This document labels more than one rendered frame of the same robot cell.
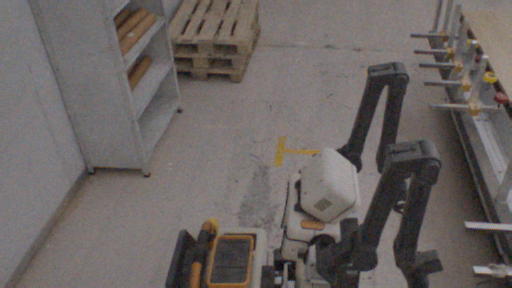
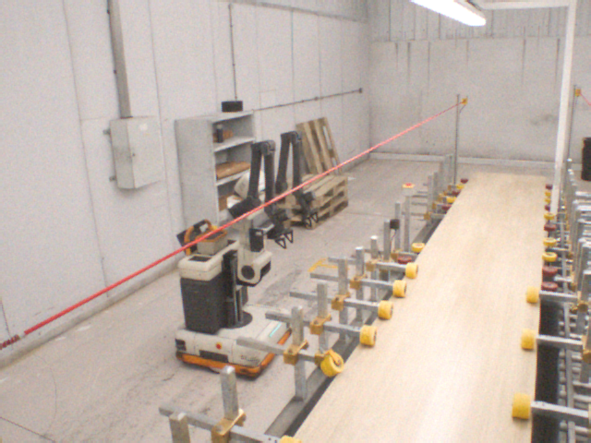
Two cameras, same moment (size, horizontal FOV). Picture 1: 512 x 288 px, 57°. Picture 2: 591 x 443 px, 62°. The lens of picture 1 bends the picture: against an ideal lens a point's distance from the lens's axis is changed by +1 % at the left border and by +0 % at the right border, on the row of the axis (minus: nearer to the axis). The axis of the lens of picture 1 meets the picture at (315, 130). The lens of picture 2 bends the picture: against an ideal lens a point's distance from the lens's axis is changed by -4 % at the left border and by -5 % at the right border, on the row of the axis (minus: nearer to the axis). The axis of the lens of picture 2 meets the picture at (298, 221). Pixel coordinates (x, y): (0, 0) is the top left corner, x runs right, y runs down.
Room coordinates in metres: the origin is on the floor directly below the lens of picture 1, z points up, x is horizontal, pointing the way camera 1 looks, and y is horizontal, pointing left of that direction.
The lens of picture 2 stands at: (-1.70, -1.69, 2.06)
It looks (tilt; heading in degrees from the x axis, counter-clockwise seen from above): 17 degrees down; 25
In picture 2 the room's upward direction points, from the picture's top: 2 degrees counter-clockwise
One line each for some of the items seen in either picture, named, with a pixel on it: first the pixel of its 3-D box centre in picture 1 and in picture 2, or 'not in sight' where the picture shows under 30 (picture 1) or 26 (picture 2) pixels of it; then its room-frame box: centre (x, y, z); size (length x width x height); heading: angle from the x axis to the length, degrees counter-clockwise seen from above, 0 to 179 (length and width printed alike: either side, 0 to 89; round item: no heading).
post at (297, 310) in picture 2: not in sight; (299, 358); (-0.05, -0.90, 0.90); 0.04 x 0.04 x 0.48; 89
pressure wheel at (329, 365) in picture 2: not in sight; (331, 365); (-0.10, -1.06, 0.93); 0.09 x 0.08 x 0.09; 89
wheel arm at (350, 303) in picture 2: not in sight; (336, 300); (0.41, -0.89, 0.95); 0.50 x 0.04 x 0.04; 89
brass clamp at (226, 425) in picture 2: not in sight; (229, 425); (-0.57, -0.88, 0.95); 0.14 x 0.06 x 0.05; 179
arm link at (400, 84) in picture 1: (390, 123); (296, 163); (1.36, -0.27, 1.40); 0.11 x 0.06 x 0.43; 2
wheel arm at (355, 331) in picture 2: not in sight; (316, 323); (0.16, -0.89, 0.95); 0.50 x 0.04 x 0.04; 89
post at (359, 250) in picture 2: not in sight; (359, 288); (0.70, -0.92, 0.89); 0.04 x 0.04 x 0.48; 89
